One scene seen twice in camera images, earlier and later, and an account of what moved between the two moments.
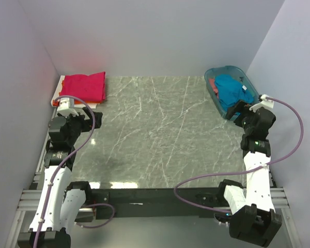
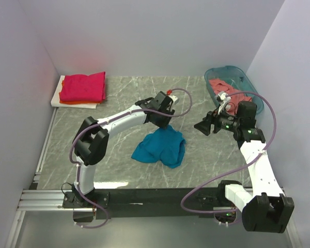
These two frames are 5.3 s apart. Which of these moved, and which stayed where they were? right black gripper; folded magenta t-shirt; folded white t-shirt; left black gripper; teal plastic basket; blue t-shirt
Moved: right black gripper; left black gripper; blue t-shirt
Stayed: folded magenta t-shirt; teal plastic basket; folded white t-shirt
